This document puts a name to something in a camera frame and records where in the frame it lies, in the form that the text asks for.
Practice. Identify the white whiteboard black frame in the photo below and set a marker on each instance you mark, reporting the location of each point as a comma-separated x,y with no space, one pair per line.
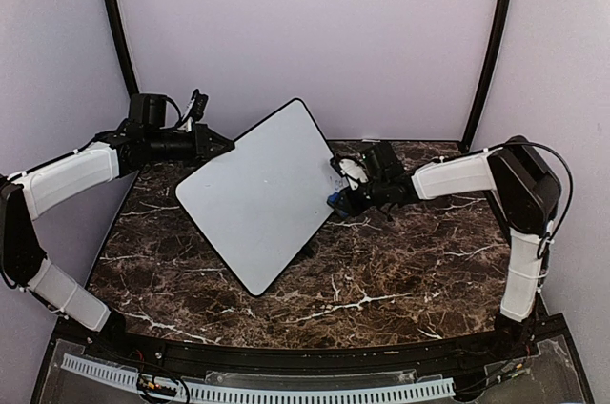
261,203

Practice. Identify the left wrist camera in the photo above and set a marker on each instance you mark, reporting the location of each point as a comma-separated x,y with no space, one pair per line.
195,110

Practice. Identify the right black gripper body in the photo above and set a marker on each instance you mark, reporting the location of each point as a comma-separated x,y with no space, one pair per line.
357,207

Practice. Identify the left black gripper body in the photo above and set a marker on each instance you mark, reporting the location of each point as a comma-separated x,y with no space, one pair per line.
201,131

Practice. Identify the left black frame post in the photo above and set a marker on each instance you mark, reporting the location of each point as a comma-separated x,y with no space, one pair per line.
121,48

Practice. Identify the right black frame post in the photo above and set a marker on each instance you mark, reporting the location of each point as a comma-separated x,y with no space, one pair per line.
486,74

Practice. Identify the black frame post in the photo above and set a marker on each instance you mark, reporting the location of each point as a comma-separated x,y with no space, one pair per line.
121,48
486,74

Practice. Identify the blue whiteboard eraser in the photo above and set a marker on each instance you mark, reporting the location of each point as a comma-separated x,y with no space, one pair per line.
335,201

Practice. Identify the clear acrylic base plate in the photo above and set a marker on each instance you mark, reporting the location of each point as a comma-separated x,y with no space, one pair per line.
550,376

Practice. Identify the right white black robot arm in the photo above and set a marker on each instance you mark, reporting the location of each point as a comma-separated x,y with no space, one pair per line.
527,191

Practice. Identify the black curved front rail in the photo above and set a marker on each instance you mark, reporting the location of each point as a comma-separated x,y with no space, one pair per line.
459,355

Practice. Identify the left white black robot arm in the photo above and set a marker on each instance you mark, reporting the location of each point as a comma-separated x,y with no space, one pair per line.
142,138

